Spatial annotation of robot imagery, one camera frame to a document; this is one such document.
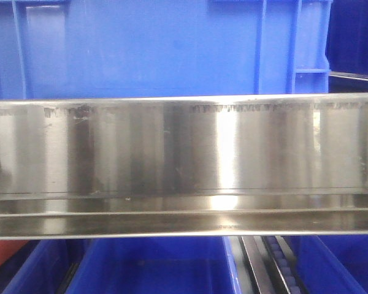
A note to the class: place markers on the white roller conveyor track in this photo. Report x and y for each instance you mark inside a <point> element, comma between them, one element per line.
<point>282,269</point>

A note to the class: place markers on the light blue upper shelf bin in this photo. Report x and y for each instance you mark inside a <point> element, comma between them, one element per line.
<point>69,49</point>

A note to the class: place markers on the blue bin lower left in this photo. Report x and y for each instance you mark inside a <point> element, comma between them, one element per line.
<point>50,267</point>

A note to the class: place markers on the blue bin lower right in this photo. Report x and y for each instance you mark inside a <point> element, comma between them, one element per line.
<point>332,263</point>

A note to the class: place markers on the dark blue background bin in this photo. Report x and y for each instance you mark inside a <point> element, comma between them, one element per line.
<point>347,48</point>

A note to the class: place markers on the stainless steel shelf rail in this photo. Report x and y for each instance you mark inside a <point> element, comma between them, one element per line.
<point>184,166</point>

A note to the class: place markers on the dark metal divider rail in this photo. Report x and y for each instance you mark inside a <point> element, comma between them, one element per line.
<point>256,262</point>

